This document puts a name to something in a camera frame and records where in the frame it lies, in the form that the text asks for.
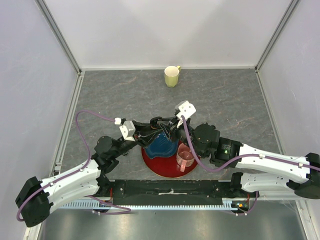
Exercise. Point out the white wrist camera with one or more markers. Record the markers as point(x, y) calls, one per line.
point(184, 108)
point(126, 127)

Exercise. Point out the aluminium frame post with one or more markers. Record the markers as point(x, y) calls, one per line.
point(42, 5)
point(276, 34)

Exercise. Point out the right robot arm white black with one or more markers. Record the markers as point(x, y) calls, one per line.
point(277, 172)

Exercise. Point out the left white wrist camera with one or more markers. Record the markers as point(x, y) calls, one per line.
point(126, 127)

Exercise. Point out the slotted cable duct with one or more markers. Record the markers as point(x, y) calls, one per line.
point(91, 204)

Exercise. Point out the round red tray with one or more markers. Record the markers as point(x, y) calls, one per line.
point(167, 167)

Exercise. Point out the yellow-green ceramic mug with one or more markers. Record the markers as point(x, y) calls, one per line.
point(171, 75)

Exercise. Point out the black earbud case gold rim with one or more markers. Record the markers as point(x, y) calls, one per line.
point(166, 130)

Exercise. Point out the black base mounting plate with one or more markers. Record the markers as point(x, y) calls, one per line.
point(170, 192)

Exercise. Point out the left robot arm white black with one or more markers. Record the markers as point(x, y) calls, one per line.
point(39, 198)

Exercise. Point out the pink glass mug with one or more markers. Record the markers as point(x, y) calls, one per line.
point(184, 157)

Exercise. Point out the right aluminium frame post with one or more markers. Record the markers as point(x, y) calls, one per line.
point(276, 34)

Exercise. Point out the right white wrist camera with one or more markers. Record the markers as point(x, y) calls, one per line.
point(184, 108)

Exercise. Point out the blue leaf-shaped dish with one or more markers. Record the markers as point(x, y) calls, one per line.
point(161, 147)

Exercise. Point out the left aluminium frame post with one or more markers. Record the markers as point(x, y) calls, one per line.
point(42, 5)

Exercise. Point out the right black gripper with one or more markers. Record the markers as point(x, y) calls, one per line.
point(174, 131)

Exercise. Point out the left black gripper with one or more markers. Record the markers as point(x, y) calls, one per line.
point(144, 132)

